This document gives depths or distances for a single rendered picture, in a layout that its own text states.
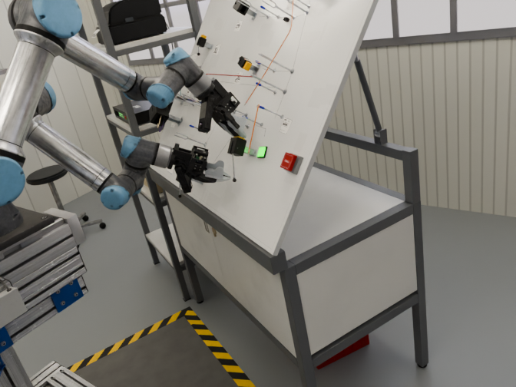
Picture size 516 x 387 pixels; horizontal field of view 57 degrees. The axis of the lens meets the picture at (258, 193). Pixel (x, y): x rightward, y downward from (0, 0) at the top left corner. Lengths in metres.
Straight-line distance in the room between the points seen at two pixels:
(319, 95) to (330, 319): 0.77
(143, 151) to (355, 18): 0.76
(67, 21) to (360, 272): 1.19
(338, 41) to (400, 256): 0.81
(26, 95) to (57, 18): 0.19
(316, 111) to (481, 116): 1.79
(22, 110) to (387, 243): 1.22
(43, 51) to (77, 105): 3.71
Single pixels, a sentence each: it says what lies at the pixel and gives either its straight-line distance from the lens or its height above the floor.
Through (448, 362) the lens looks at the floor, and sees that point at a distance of 2.31.
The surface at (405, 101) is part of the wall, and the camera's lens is 3.24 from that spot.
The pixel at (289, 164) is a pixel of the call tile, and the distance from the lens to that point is 1.43.
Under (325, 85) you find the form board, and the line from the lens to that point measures 1.49.
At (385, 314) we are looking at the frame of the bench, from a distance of 1.91.
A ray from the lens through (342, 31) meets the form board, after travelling 1.54.
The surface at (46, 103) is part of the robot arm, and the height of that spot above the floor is 1.40.
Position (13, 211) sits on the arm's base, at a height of 1.20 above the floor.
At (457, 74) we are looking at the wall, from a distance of 3.09.
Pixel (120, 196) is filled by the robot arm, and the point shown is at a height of 1.13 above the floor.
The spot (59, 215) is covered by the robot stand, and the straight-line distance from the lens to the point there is 1.49.
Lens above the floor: 1.63
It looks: 24 degrees down
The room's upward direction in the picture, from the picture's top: 12 degrees counter-clockwise
